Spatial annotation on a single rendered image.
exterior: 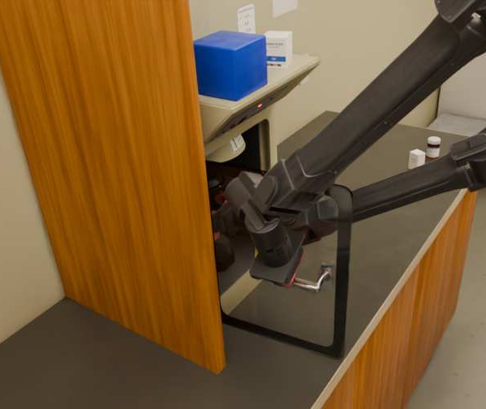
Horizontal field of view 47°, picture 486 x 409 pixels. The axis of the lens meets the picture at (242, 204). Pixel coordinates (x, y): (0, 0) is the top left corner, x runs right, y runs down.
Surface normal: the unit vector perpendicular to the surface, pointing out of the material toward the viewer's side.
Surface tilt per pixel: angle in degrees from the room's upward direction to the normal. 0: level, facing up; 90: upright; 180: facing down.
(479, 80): 90
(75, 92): 90
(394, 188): 37
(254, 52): 90
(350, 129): 65
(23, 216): 90
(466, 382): 0
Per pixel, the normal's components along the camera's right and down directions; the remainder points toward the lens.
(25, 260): 0.82, 0.25
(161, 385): -0.06, -0.86
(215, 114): -0.57, 0.45
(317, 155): -0.69, -0.12
